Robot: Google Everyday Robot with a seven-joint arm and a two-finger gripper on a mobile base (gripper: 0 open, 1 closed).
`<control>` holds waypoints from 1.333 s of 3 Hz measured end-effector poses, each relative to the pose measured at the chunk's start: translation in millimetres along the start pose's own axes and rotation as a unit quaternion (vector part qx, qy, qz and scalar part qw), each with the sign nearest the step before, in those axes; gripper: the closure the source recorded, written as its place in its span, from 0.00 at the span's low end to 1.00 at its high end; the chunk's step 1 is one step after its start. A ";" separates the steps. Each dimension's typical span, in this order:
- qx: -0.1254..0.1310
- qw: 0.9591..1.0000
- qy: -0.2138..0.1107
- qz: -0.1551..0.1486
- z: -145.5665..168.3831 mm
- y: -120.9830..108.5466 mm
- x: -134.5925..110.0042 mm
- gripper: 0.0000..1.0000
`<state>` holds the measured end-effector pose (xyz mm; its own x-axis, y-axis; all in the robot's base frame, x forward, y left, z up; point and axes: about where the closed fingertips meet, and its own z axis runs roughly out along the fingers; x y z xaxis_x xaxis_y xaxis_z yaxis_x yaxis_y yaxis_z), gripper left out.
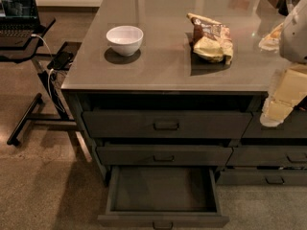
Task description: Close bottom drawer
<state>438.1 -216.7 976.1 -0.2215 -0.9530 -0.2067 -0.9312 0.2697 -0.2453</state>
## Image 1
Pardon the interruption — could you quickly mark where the black smartphone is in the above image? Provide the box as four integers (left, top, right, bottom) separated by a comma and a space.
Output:
47, 51, 73, 70

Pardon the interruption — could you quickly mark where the drawer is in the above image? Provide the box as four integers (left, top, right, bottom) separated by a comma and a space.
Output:
96, 145, 232, 166
217, 170, 307, 186
227, 146, 307, 167
98, 166, 229, 230
243, 110, 307, 138
82, 110, 252, 139

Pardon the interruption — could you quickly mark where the black laptop stand table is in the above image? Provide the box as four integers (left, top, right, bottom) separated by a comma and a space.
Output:
0, 15, 82, 147

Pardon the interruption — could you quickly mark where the white ceramic bowl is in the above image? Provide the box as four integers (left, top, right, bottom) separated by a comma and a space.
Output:
106, 26, 144, 57

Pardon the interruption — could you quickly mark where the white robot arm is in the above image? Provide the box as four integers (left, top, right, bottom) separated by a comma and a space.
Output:
259, 0, 307, 127

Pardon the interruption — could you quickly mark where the brown yellow chip bag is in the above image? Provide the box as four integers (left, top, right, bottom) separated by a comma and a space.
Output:
187, 13, 234, 65

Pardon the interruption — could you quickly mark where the grey kitchen island counter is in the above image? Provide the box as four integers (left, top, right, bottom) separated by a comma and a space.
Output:
62, 0, 306, 180

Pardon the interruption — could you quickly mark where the white charging cable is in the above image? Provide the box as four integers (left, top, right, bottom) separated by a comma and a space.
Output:
30, 33, 67, 114

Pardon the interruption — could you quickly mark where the black laptop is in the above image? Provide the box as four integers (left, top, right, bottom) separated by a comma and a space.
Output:
0, 0, 40, 50

